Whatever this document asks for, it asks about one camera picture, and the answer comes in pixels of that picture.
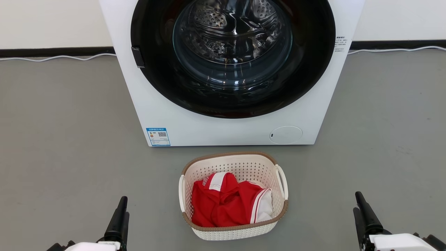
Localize round white filter cover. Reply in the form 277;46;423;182
269;126;303;145

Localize white power cable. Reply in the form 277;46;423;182
0;53;117;62
347;46;446;55

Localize round black glass washer door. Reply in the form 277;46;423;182
131;0;336;119

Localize blue energy label sticker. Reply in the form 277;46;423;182
146;128;171;147

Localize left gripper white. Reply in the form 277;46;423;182
64;196;130;251

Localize white perforated laundry basket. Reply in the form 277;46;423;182
178;152;289;241

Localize red and white garment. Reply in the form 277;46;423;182
191;172;273;228

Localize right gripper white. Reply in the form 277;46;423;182
353;191;438;251

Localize white front-load washing machine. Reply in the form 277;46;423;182
99;0;366;147

